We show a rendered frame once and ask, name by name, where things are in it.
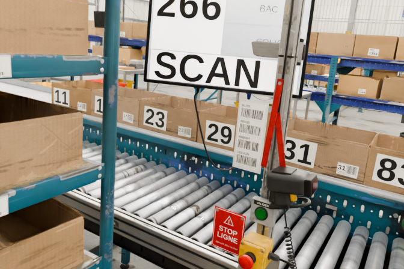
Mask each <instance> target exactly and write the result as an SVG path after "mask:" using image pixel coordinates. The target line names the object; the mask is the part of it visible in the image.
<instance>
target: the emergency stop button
mask: <svg viewBox="0 0 404 269"><path fill-rule="evenodd" d="M239 265H240V266H241V268H243V269H252V267H253V265H254V263H253V260H252V258H251V257H250V256H248V255H242V256H240V258H239Z"/></svg>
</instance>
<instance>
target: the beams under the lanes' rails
mask: <svg viewBox="0 0 404 269"><path fill-rule="evenodd" d="M280 218H282V216H280V217H279V218H278V219H277V220H276V222H275V224H276V223H277V221H279V219H280ZM297 223H298V222H297V221H296V222H295V223H294V224H293V225H292V227H291V228H290V229H291V231H292V229H293V228H294V227H295V226H296V224H297ZM84 227H86V228H88V229H90V230H92V231H94V232H96V233H98V234H100V225H98V224H97V223H94V222H92V221H91V220H88V219H86V218H84ZM314 228H315V227H311V229H310V230H309V232H308V233H307V235H306V237H309V236H310V235H311V233H312V232H313V230H314ZM331 235H332V233H330V232H329V233H328V235H327V237H326V238H325V241H324V243H326V244H328V241H329V239H330V238H331ZM113 241H114V242H116V243H118V244H120V245H122V246H124V247H126V248H128V249H130V250H132V251H134V252H136V253H139V254H140V255H142V256H145V257H146V258H149V259H151V260H152V261H155V262H157V263H158V264H161V265H163V266H164V267H167V268H169V269H191V268H189V267H186V266H184V265H182V264H180V263H178V262H176V261H173V260H172V259H170V258H167V257H166V256H164V255H161V254H159V253H157V252H155V251H153V250H151V249H149V248H147V247H144V246H142V245H140V244H138V243H136V242H134V241H132V240H130V239H128V238H126V237H124V236H122V235H120V234H117V233H115V232H113ZM350 241H351V239H348V238H347V239H346V242H345V244H344V246H343V250H346V251H347V248H348V247H349V244H350ZM369 250H370V246H369V245H366V247H365V249H364V253H363V257H365V258H367V257H368V254H369ZM390 256H391V253H390V252H387V251H386V254H385V260H384V264H385V265H389V263H390Z"/></svg>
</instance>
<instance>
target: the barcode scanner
mask: <svg viewBox="0 0 404 269"><path fill-rule="evenodd" d="M317 179H318V177H317V175H316V174H310V173H309V172H307V171H299V170H297V168H288V167H282V166H278V167H277V168H273V169H272V170H271V171H269V172H268V173H267V174H266V188H267V189H268V190H270V191H271V192H272V196H273V200H274V203H273V202H272V203H271V204H270V205H269V206H268V208H269V209H270V210H288V209H289V208H290V207H289V205H293V201H296V200H297V197H296V195H298V196H306V197H312V195H313V194H314V193H315V191H316V190H317Z"/></svg>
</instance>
